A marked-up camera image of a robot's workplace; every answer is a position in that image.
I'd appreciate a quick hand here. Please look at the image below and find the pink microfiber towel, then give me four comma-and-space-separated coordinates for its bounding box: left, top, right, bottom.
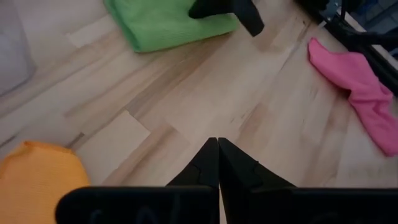
307, 37, 398, 158

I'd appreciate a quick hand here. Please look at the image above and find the green microfiber towel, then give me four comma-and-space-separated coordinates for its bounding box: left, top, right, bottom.
104, 0, 241, 53

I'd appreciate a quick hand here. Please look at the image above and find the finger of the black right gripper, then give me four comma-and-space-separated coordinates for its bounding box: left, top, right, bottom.
188, 0, 241, 19
236, 0, 266, 37

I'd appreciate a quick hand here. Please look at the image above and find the golden orange microfiber towel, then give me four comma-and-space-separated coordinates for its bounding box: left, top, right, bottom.
0, 140, 91, 224

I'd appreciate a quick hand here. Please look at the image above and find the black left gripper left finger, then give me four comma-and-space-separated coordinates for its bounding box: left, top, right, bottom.
55, 137, 220, 224

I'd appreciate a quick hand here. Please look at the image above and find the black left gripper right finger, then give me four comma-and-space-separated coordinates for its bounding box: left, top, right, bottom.
218, 137, 398, 224

